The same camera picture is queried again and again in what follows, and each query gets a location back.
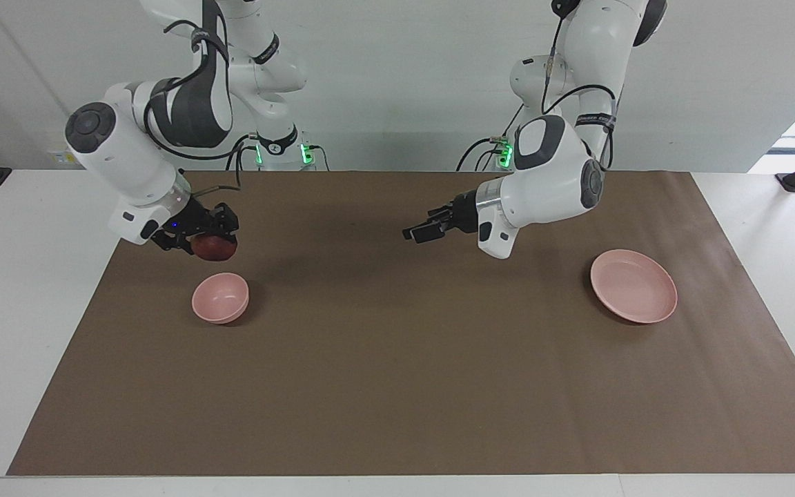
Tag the small wall sticker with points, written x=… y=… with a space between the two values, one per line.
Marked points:
x=70 y=160

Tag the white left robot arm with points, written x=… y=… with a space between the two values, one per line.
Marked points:
x=549 y=186

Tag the brown table mat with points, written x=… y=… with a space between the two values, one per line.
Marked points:
x=397 y=379

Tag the pink plate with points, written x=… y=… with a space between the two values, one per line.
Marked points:
x=635 y=286

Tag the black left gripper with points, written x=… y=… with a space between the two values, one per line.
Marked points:
x=465 y=212

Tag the dark red apple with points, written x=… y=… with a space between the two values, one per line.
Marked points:
x=214 y=250

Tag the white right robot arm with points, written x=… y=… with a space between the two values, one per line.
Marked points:
x=121 y=152

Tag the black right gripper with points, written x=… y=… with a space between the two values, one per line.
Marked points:
x=194 y=219

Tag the pink bowl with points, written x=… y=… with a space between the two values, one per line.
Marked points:
x=218 y=297

